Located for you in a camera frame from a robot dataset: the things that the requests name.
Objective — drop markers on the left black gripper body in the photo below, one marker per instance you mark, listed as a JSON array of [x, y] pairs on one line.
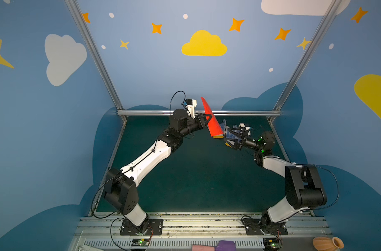
[[201, 120]]

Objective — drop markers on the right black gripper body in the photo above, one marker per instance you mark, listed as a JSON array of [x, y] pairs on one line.
[[240, 138]]

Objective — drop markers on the red square paper sheet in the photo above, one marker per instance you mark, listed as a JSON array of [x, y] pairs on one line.
[[214, 128]]

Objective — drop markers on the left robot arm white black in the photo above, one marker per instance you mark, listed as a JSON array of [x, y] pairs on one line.
[[121, 186]]

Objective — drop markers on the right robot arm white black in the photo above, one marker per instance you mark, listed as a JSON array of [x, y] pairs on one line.
[[303, 187]]

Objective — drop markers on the right blue dotted work glove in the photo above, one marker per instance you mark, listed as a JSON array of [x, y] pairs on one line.
[[232, 143]]

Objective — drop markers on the blue dotted work glove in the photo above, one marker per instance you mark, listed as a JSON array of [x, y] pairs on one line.
[[232, 143], [224, 122]]

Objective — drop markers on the left blue dotted work glove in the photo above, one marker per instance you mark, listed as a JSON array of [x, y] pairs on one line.
[[224, 122]]

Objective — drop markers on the right green circuit board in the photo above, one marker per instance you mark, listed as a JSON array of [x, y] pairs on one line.
[[271, 244]]

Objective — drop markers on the green circuit board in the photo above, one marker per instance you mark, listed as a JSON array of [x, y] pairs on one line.
[[271, 244], [139, 242]]

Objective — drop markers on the pink purple brush front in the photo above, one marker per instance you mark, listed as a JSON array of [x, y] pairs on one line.
[[221, 246]]

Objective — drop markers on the terracotta ribbed vase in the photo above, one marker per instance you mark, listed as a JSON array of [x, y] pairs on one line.
[[328, 244]]

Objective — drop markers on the left green circuit board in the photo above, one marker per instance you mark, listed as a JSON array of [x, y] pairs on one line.
[[139, 242]]

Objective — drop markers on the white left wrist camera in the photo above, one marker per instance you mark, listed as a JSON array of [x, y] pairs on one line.
[[191, 105]]

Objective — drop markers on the rear aluminium frame bar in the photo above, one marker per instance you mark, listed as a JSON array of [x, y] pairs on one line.
[[267, 113]]

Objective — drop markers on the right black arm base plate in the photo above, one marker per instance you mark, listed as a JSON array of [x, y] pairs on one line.
[[263, 227]]

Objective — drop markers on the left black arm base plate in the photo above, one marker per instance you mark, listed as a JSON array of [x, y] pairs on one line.
[[148, 227]]

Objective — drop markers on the left aluminium frame post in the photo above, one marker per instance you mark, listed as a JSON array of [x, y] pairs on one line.
[[76, 13]]

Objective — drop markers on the aluminium frame post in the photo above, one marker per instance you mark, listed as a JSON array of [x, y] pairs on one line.
[[317, 37], [76, 13]]

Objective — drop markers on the front aluminium rail base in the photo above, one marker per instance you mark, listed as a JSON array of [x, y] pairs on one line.
[[182, 230]]

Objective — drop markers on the right aluminium frame post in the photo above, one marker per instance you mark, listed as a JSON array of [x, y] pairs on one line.
[[317, 37]]

